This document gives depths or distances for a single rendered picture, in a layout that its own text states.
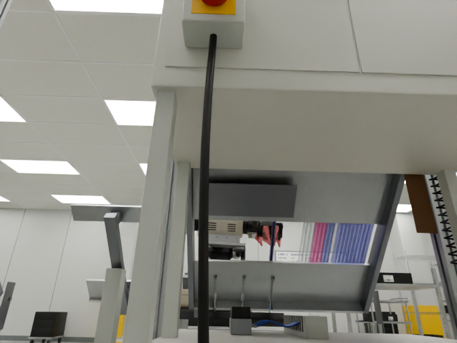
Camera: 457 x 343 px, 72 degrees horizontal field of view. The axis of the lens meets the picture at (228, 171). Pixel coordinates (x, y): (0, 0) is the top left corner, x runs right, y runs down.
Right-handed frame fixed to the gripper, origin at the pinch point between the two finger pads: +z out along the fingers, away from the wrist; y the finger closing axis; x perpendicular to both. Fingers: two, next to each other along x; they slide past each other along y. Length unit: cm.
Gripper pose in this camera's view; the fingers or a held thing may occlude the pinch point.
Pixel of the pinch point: (272, 243)
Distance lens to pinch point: 122.9
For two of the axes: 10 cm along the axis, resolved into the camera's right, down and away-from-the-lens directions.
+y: 10.0, 0.2, -0.1
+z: -0.1, 3.9, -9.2
